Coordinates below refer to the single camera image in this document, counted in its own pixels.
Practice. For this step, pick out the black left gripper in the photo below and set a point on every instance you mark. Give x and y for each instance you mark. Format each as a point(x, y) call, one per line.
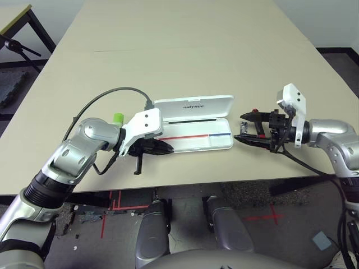
point(140, 148)

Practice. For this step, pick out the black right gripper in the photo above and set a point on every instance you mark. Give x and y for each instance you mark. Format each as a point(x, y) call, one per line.
point(280, 126)

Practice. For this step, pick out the black marker with red cap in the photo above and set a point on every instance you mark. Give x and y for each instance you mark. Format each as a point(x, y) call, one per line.
point(259, 127)

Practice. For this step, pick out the white plastic pencil case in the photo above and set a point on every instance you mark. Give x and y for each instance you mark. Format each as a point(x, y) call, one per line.
point(213, 107)

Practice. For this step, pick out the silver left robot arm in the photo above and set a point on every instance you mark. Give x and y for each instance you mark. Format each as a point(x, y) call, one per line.
point(84, 140)

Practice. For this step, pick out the grey robot left leg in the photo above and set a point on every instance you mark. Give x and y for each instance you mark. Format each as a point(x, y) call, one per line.
point(152, 235)

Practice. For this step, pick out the grey robot leg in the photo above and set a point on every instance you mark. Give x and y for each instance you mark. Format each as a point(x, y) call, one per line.
point(230, 227)
point(152, 235)

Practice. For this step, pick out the grey robot right leg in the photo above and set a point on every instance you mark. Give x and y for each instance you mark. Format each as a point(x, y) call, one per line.
point(230, 227)

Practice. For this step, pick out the grey robot torso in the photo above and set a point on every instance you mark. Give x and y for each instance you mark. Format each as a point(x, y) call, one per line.
point(213, 262)

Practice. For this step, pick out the grey floor box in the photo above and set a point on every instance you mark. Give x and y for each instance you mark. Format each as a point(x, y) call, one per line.
point(322, 241)

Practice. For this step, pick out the white sneaker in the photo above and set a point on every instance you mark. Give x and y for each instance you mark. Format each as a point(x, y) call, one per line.
point(339, 260)

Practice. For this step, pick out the black foam floor mats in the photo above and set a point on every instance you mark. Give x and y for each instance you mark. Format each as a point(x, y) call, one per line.
point(11, 89)

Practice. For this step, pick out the black tripod stand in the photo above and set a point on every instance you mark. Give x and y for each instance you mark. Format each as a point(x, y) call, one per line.
point(12, 45)

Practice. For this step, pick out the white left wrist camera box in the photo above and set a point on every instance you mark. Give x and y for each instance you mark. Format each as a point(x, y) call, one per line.
point(143, 123)

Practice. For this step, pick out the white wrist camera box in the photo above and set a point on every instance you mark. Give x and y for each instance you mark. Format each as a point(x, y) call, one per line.
point(294, 101)
point(143, 123)

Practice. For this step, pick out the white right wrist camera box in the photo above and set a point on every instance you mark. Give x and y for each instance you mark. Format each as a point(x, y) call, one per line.
point(294, 101)

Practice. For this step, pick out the black table frame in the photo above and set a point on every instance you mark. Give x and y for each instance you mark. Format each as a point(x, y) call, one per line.
point(283, 189)

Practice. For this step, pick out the side table with black frame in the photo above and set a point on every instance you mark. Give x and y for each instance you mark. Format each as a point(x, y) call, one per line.
point(11, 16)

